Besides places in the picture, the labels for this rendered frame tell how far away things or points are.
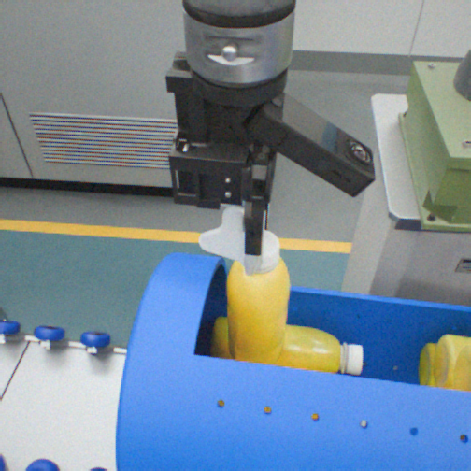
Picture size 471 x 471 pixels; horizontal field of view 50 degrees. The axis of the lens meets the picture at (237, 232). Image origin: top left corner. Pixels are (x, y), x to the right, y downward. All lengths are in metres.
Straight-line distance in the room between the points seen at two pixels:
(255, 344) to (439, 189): 0.30
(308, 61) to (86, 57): 1.67
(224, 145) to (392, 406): 0.27
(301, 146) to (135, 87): 1.71
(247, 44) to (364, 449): 0.35
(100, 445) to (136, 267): 1.44
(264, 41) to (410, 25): 3.01
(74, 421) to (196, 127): 0.53
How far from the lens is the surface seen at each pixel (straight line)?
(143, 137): 2.19
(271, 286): 0.52
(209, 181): 0.42
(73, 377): 0.85
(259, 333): 0.57
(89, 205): 2.49
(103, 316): 2.05
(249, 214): 0.41
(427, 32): 3.37
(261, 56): 0.34
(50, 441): 0.81
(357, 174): 0.41
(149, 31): 1.95
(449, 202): 0.71
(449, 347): 0.65
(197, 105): 0.39
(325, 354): 0.68
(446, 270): 0.87
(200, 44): 0.35
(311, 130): 0.40
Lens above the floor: 1.65
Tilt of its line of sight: 47 degrees down
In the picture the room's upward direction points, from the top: straight up
